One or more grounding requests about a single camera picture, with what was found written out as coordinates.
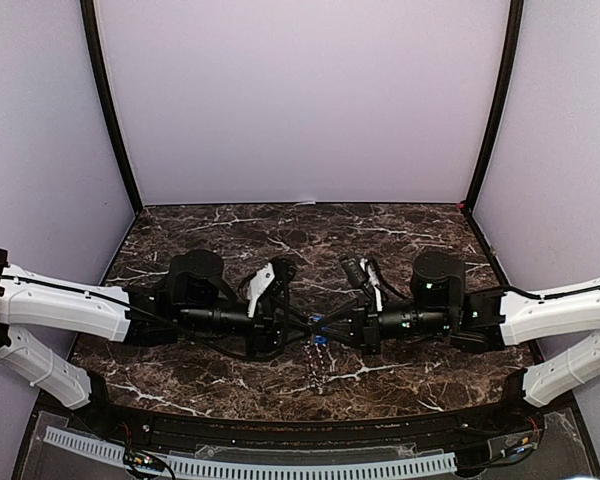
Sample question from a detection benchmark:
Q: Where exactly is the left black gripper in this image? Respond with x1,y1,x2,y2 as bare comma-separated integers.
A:
178,297,313,358

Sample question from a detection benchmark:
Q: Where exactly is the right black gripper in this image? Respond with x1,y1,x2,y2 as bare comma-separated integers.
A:
312,293,453,357

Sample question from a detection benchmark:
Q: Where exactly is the grey crescent key organizer plate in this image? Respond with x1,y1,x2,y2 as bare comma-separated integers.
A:
303,336,336,396

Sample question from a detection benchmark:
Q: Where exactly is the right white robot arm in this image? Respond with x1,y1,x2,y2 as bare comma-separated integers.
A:
311,251,600,434

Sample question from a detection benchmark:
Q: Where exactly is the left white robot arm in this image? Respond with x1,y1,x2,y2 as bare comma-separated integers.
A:
0,248,311,436

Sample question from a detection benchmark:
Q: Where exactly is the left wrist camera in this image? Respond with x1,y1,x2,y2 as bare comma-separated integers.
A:
238,256,298,319

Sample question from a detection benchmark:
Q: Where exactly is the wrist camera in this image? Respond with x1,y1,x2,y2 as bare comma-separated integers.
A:
238,256,298,319
338,253,394,311

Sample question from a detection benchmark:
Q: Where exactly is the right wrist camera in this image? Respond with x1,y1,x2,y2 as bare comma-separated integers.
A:
338,253,394,311

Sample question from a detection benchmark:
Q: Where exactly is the grey slotted cable duct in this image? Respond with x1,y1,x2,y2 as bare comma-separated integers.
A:
42,427,458,479

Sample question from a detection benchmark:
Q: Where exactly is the black front rail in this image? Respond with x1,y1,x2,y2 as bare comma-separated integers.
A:
74,403,545,450

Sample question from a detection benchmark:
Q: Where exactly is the right black frame post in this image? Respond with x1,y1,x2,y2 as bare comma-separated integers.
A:
462,0,525,216

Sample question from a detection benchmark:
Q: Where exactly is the black frame post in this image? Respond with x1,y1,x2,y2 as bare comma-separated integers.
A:
462,0,525,216
79,0,144,216

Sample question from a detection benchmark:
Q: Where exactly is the left black frame post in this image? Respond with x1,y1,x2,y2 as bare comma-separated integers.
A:
79,0,144,216

